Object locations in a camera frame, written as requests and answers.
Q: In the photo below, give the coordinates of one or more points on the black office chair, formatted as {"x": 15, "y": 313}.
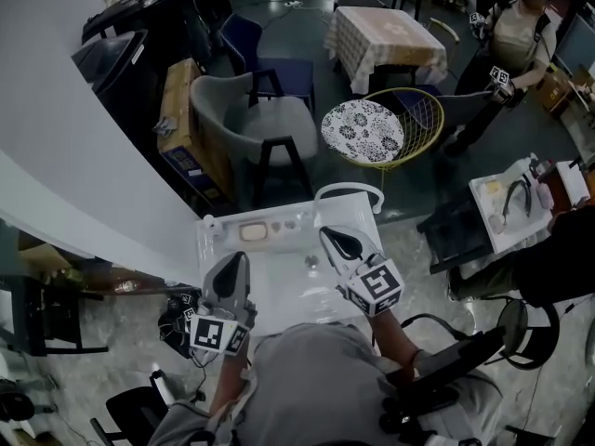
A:
{"x": 135, "y": 411}

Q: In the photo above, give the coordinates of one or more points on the black metal stand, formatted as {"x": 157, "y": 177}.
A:
{"x": 56, "y": 314}

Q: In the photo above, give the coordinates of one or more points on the yellow cardboard box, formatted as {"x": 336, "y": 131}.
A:
{"x": 555, "y": 91}

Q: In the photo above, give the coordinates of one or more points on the beige soap bar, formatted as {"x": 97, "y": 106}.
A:
{"x": 253, "y": 232}

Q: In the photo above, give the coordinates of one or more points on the small white pump bottle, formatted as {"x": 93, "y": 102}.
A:
{"x": 209, "y": 221}

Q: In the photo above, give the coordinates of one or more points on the pink translucent tray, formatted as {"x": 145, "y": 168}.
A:
{"x": 545, "y": 195}

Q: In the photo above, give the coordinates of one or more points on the curved metal faucet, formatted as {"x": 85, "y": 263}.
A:
{"x": 511, "y": 188}

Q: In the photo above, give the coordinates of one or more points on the dark grey chair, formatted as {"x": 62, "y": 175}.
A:
{"x": 465, "y": 107}

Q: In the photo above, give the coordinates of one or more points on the black shoulder-mounted device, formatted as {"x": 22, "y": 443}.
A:
{"x": 446, "y": 365}

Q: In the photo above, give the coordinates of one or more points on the wooden cabinet with white top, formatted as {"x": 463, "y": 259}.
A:
{"x": 572, "y": 179}

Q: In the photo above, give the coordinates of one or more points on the pale wooden chair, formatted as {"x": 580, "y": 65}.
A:
{"x": 446, "y": 28}

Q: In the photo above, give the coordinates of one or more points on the small beige heart-shaped item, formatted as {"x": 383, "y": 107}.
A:
{"x": 277, "y": 226}

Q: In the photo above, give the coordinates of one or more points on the tall white pump bottle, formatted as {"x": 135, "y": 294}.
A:
{"x": 520, "y": 165}

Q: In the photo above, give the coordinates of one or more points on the small yellow block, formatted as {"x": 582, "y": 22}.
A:
{"x": 493, "y": 186}

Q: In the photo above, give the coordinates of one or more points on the small grey heart-shaped item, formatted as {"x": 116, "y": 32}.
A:
{"x": 290, "y": 224}

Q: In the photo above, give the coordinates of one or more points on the blue upholstered chair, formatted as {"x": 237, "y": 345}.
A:
{"x": 241, "y": 35}

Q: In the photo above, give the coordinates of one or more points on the table with checked tablecloth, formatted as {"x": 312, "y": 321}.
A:
{"x": 390, "y": 30}

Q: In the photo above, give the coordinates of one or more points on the person's right forearm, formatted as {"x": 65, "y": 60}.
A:
{"x": 390, "y": 337}

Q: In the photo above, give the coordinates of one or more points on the crumpled grey paper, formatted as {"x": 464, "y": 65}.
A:
{"x": 165, "y": 127}

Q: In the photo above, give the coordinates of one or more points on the person's left forearm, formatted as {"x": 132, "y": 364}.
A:
{"x": 228, "y": 384}

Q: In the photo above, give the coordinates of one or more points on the white curved faucet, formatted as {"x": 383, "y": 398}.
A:
{"x": 348, "y": 184}

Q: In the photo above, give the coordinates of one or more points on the clear bottle with red label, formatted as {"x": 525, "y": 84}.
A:
{"x": 126, "y": 286}

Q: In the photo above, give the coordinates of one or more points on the white sink with black stand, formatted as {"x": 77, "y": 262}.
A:
{"x": 520, "y": 235}

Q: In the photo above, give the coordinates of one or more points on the black washing machine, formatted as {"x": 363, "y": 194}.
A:
{"x": 139, "y": 12}
{"x": 116, "y": 68}

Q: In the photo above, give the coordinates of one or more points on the round floral seat cushion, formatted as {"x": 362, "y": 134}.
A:
{"x": 362, "y": 130}

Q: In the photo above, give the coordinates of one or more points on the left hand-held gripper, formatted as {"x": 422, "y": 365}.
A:
{"x": 209, "y": 335}

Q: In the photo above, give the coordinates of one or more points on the black round-seat rattan chair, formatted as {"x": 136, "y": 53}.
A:
{"x": 511, "y": 323}

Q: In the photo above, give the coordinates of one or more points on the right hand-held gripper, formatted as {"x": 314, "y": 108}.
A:
{"x": 376, "y": 286}

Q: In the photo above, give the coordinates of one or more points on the white sink with metal stand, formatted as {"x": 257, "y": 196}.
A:
{"x": 288, "y": 291}

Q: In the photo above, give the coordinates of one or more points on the large flat cardboard box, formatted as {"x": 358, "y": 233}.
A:
{"x": 176, "y": 95}

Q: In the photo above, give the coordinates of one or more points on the white power strip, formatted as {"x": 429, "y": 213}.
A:
{"x": 293, "y": 3}

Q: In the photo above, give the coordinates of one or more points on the grey armchair with black legs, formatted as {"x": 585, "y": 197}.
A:
{"x": 279, "y": 123}

